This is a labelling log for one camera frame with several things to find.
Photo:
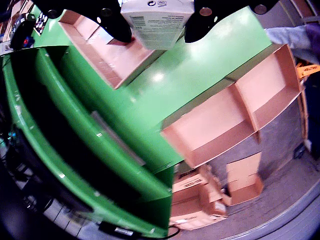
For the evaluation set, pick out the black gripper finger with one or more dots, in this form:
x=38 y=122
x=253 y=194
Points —
x=202 y=25
x=110 y=22

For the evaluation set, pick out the white carton box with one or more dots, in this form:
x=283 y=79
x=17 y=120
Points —
x=157 y=27

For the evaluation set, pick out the large shallow cardboard tray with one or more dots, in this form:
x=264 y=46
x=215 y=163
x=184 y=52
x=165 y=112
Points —
x=112 y=62

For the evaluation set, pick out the shallow open cardboard box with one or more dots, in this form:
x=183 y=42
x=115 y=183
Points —
x=267 y=85
x=207 y=125

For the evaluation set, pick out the printed BS cardboard box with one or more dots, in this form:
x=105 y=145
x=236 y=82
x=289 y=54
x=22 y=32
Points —
x=190 y=185

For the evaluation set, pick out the empty cardboard box with flaps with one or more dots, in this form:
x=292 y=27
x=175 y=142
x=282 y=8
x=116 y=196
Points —
x=243 y=182

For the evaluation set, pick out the long brown cardboard box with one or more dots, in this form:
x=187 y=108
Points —
x=195 y=215

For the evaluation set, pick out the black white patterned card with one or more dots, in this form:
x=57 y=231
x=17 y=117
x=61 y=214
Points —
x=41 y=22

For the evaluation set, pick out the small blue red object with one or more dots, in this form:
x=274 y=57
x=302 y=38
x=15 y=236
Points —
x=28 y=41

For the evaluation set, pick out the person light blue clothing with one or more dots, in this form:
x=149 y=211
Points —
x=287 y=37

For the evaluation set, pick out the black rounded device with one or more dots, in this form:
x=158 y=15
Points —
x=22 y=30

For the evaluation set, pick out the green metal shelf unit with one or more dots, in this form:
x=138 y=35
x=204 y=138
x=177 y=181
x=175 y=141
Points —
x=62 y=100

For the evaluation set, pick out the orange object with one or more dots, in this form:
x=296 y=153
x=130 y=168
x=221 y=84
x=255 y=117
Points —
x=308 y=71

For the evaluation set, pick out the wooden beam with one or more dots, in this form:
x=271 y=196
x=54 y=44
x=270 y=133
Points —
x=304 y=112

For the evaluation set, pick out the dark blue crate stack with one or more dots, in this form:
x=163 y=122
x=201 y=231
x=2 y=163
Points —
x=313 y=112

